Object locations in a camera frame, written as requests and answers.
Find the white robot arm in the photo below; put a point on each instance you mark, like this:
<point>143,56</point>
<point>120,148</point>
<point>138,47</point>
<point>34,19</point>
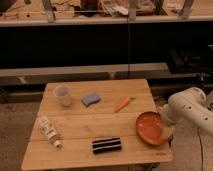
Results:
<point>188,104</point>

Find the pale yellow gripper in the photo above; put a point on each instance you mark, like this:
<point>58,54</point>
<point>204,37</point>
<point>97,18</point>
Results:
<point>167,131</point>

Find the white plastic bottle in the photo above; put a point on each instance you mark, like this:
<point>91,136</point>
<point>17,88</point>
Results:
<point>49,131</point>

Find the wooden folding table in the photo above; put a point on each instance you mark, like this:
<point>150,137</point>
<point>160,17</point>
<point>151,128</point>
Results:
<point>79,126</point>

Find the orange toy carrot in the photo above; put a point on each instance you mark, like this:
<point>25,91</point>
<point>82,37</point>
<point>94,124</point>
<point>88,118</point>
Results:
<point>123,104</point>

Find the blue sponge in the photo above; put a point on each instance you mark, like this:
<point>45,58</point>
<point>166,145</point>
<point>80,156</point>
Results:
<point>91,99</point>

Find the orange ceramic bowl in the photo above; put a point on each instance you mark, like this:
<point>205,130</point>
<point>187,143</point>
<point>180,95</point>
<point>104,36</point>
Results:
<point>149,127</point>

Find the long metal shelf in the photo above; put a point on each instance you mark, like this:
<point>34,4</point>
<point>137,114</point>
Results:
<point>92,12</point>

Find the black white striped block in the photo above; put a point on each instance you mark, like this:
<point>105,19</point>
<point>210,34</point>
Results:
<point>106,145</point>

